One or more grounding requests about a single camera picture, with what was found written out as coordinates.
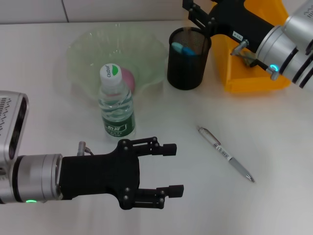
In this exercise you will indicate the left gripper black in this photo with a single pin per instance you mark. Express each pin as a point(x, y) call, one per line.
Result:
point(97, 173)

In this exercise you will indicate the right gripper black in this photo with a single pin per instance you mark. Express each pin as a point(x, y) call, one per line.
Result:
point(239, 22)

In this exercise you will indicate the blue and teal scissors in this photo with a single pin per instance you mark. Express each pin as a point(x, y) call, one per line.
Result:
point(183, 49)

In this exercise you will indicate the clear water bottle green label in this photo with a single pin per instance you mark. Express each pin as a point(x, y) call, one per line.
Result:
point(117, 110)

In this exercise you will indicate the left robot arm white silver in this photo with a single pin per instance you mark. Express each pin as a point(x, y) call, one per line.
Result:
point(36, 178)

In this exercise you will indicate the black mesh pen holder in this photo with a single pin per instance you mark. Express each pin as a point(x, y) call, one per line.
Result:
point(185, 73)

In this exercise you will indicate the clear silver ballpoint pen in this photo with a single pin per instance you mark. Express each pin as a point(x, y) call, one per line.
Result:
point(220, 149)

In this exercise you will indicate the pink peach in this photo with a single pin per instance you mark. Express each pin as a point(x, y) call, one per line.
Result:
point(129, 78)

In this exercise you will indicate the green glass fruit plate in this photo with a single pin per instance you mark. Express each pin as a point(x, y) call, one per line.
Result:
point(97, 49)

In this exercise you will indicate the yellow plastic storage bin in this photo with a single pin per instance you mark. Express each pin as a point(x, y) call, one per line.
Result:
point(244, 83)

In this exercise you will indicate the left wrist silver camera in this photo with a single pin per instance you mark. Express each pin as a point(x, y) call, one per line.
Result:
point(12, 127)

